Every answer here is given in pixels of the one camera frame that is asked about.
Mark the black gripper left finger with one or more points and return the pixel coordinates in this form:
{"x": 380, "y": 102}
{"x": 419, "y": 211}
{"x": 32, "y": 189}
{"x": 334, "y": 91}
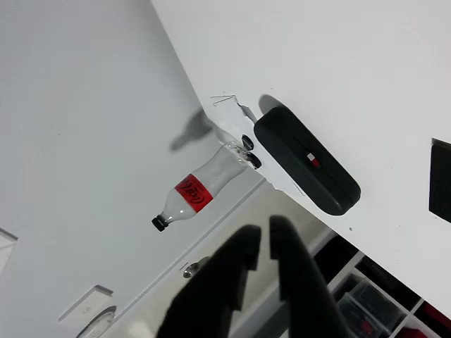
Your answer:
{"x": 211, "y": 299}

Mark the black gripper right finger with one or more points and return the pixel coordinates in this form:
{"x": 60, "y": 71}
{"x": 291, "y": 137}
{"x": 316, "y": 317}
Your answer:
{"x": 306, "y": 303}

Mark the black cardboard square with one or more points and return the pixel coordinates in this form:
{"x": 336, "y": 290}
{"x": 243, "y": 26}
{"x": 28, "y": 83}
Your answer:
{"x": 442, "y": 183}

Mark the clear plastic bin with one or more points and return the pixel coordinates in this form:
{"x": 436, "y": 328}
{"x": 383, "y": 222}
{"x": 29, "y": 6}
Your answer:
{"x": 370, "y": 306}

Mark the beige door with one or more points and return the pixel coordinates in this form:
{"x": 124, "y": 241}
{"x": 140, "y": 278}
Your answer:
{"x": 260, "y": 207}

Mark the clear cola bottle red label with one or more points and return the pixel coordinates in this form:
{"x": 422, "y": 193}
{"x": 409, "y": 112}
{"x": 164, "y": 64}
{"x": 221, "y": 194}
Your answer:
{"x": 194, "y": 193}

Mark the red storage box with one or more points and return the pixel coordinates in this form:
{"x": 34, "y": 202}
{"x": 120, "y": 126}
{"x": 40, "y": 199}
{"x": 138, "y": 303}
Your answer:
{"x": 433, "y": 315}

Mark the black glasses case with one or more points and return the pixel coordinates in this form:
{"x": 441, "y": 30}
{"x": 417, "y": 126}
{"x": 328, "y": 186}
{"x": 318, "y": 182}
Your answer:
{"x": 299, "y": 158}

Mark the round grey wall fixture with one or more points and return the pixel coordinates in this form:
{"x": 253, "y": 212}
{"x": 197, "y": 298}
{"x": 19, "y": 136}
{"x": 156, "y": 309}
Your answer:
{"x": 100, "y": 322}

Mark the white light switch plate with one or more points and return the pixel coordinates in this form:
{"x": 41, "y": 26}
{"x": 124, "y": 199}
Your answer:
{"x": 86, "y": 308}

